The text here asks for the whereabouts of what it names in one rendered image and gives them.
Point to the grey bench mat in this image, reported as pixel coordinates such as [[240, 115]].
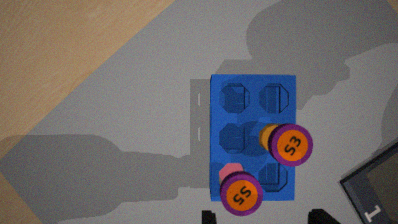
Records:
[[131, 143]]

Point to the purple-capped tube with orange s5 label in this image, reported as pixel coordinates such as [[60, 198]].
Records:
[[240, 192]]

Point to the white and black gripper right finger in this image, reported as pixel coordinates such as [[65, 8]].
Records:
[[320, 216]]

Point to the blue tube rack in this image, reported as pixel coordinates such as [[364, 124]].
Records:
[[236, 118]]

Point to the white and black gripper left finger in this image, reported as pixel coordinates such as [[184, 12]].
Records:
[[208, 217]]

